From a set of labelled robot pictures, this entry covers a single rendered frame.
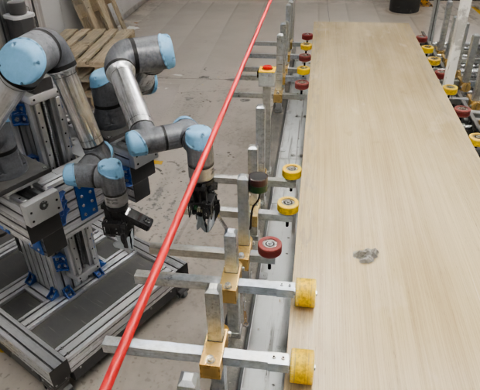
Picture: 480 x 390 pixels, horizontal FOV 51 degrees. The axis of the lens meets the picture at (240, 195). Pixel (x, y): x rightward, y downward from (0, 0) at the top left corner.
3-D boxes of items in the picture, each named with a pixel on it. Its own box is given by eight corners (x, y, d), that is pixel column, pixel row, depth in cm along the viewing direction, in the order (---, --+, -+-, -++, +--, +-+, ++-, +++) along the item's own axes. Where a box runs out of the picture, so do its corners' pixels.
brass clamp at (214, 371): (197, 378, 119) (196, 364, 117) (208, 334, 131) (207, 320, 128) (223, 381, 119) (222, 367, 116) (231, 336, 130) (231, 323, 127)
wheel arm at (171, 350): (102, 354, 125) (100, 343, 123) (108, 342, 128) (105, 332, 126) (303, 375, 118) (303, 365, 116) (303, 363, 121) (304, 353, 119)
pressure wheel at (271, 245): (256, 275, 167) (256, 248, 161) (258, 259, 174) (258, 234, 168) (280, 277, 166) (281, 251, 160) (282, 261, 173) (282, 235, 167)
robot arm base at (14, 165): (-25, 173, 180) (-33, 148, 174) (13, 156, 190) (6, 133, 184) (-2, 186, 172) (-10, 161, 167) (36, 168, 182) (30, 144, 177)
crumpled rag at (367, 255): (360, 265, 155) (361, 260, 153) (349, 252, 160) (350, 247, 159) (385, 259, 157) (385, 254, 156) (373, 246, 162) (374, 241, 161)
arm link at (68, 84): (36, 22, 154) (94, 160, 178) (17, 32, 145) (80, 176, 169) (69, 15, 151) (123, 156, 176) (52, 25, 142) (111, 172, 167)
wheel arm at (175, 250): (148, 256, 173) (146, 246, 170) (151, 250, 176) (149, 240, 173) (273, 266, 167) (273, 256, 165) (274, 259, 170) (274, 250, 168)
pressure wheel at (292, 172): (290, 198, 206) (292, 174, 200) (277, 190, 211) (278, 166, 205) (304, 191, 210) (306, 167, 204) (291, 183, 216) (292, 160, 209)
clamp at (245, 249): (233, 270, 166) (233, 258, 163) (239, 244, 177) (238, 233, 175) (250, 271, 165) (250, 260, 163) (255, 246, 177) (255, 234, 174)
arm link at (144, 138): (92, 35, 162) (130, 140, 136) (125, 31, 165) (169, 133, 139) (96, 64, 171) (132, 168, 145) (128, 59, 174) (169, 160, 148)
